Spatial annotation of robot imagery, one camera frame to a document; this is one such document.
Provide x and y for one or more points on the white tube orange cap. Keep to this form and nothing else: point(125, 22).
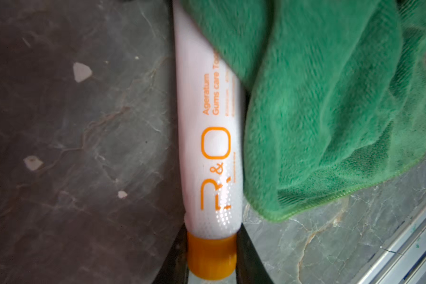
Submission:
point(210, 111)

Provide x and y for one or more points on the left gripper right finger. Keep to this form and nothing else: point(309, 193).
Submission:
point(249, 268)

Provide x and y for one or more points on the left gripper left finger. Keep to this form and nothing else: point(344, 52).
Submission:
point(175, 268)

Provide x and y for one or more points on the green microfiber cloth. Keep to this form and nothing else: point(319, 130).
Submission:
point(336, 89)

